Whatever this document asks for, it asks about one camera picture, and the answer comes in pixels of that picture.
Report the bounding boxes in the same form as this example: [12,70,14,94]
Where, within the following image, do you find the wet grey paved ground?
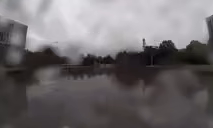
[0,64,213,128]

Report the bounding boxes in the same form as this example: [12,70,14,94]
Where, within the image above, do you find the pole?
[141,37,147,50]

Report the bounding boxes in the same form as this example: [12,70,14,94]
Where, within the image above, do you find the row of dark trees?
[24,39,213,67]

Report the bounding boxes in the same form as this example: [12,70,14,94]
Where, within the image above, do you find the grey multi-storey building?
[0,12,29,66]

